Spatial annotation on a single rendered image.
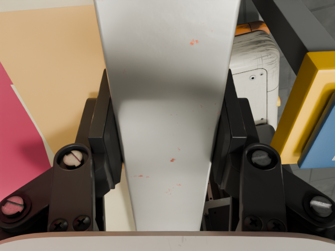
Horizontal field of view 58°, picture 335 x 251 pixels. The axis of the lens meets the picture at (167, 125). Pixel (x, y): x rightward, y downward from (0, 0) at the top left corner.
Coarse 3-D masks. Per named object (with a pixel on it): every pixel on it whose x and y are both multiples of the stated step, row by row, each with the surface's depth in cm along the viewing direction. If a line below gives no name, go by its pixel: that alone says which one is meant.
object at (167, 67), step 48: (96, 0) 8; (144, 0) 8; (192, 0) 8; (240, 0) 8; (144, 48) 9; (192, 48) 9; (144, 96) 10; (192, 96) 10; (144, 144) 12; (192, 144) 12; (144, 192) 14; (192, 192) 14
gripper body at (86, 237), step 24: (24, 240) 7; (48, 240) 7; (72, 240) 7; (96, 240) 7; (120, 240) 7; (144, 240) 7; (168, 240) 7; (192, 240) 7; (216, 240) 7; (240, 240) 7; (264, 240) 7; (288, 240) 7; (312, 240) 7
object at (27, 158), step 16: (0, 96) 15; (16, 96) 15; (0, 112) 15; (16, 112) 15; (0, 128) 16; (16, 128) 16; (32, 128) 16; (0, 144) 17; (16, 144) 17; (32, 144) 17; (0, 160) 18; (16, 160) 18; (32, 160) 18; (48, 160) 18; (0, 176) 20; (16, 176) 20; (32, 176) 20; (0, 192) 21
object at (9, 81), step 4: (0, 64) 13; (0, 68) 13; (0, 72) 14; (4, 72) 14; (0, 76) 14; (4, 76) 14; (8, 76) 14; (0, 80) 14; (4, 80) 14; (8, 80) 14; (0, 84) 14; (4, 84) 14; (8, 84) 14; (12, 84) 14
